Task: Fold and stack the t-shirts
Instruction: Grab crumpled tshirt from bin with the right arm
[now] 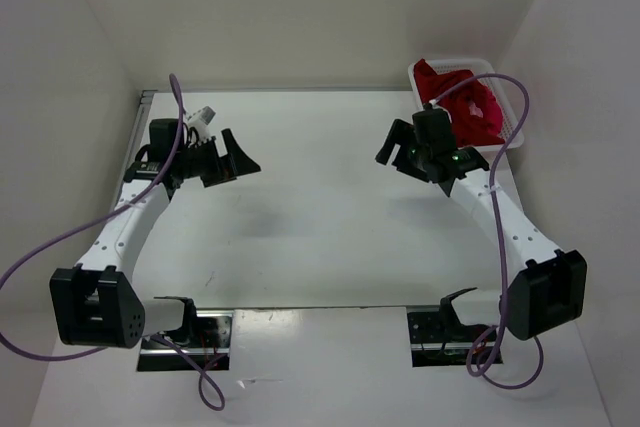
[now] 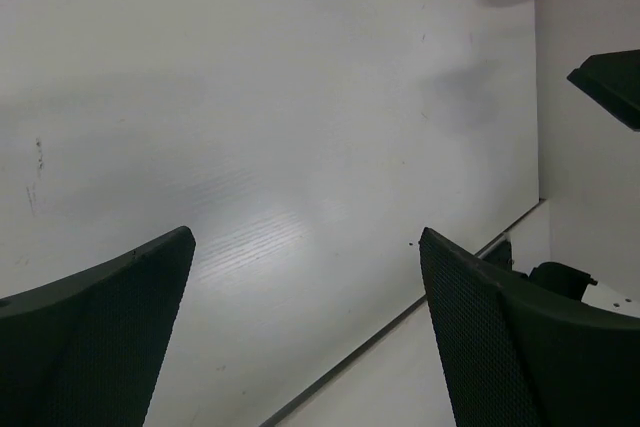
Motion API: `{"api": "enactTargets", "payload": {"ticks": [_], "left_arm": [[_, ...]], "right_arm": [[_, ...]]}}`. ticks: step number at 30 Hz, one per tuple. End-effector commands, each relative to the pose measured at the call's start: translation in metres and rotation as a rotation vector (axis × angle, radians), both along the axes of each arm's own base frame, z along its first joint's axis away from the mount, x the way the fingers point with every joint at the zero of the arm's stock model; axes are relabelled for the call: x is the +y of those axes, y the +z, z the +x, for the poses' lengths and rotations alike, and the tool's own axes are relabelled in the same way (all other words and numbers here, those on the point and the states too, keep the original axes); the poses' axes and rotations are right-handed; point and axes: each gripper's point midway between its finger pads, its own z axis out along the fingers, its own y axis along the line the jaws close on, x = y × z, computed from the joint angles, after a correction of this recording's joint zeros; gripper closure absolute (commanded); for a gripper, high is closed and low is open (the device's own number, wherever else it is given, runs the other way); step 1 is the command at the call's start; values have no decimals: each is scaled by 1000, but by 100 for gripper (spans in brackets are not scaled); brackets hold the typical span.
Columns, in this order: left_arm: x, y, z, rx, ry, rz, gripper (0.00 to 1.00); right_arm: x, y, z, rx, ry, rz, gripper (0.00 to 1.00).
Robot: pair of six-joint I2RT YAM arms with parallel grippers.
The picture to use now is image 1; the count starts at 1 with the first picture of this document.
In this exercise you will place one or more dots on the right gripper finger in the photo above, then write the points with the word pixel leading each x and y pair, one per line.
pixel 400 135
pixel 444 179

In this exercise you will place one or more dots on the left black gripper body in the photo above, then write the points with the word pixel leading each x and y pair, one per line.
pixel 203 161

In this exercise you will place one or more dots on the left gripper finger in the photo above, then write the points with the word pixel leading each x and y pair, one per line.
pixel 198 124
pixel 236 162

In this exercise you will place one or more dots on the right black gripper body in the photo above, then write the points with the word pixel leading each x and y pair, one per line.
pixel 410 158

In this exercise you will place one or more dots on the dark red t shirt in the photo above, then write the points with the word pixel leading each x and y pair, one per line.
pixel 476 116

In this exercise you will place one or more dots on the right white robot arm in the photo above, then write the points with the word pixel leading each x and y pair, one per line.
pixel 542 286

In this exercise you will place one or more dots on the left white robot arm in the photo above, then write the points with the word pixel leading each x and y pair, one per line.
pixel 94 302

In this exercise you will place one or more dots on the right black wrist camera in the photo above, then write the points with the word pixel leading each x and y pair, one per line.
pixel 433 130

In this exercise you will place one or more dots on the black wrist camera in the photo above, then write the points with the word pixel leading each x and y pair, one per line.
pixel 162 134
pixel 433 130

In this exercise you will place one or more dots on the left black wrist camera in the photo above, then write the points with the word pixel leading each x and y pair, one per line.
pixel 162 134

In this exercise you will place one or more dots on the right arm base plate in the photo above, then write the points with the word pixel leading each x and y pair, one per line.
pixel 433 344

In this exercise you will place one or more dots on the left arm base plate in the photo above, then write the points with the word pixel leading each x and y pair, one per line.
pixel 209 341

